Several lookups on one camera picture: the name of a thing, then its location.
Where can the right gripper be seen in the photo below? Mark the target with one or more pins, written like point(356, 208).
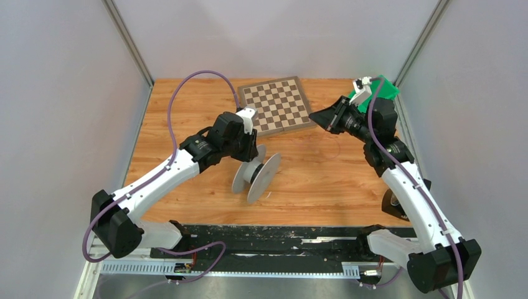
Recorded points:
point(329, 119)

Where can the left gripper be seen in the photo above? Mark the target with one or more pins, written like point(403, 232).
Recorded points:
point(251, 152)

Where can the grey cable spool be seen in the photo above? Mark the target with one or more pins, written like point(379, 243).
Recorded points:
point(256, 175)

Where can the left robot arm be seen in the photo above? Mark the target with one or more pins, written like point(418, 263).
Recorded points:
point(115, 218)

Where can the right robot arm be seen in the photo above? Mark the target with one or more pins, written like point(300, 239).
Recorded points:
point(441, 256)

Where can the wooden chessboard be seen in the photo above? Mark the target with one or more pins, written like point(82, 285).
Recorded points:
point(281, 105)

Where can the green plastic bin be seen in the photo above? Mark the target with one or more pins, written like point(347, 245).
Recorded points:
point(386, 90)

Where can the brown black corner device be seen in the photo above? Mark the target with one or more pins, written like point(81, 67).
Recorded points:
point(404, 201)

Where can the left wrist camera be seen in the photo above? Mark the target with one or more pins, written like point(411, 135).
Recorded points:
point(247, 115)

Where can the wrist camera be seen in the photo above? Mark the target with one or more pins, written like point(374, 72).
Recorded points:
point(247, 115)
point(362, 91)

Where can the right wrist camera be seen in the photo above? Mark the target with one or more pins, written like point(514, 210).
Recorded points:
point(362, 91)

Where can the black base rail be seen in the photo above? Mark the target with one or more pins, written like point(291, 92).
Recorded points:
point(258, 251)

